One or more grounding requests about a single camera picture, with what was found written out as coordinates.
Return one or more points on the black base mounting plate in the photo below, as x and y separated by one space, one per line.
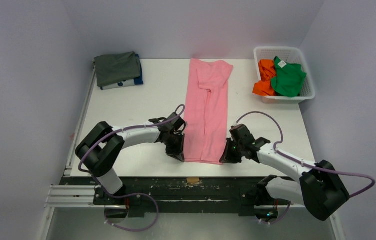
214 195

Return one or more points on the green t-shirt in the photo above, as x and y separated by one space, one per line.
289 78

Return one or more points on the aluminium frame rail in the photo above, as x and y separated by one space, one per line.
71 192

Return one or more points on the folded white t-shirt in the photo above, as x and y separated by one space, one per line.
127 83

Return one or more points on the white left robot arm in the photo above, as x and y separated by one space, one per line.
99 149

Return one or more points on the folded blue t-shirt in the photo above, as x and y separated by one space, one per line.
138 80

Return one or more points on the white plastic basket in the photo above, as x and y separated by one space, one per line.
290 55

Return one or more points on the pink t-shirt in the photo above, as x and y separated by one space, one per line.
206 110

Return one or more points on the brown tape piece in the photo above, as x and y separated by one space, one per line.
192 181

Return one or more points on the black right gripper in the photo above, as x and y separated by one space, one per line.
232 151

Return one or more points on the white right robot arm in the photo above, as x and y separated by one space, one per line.
312 185

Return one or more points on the orange t-shirt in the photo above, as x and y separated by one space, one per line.
267 72

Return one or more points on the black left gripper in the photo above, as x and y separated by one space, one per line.
177 152

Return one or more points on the folded grey t-shirt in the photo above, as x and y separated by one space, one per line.
114 68

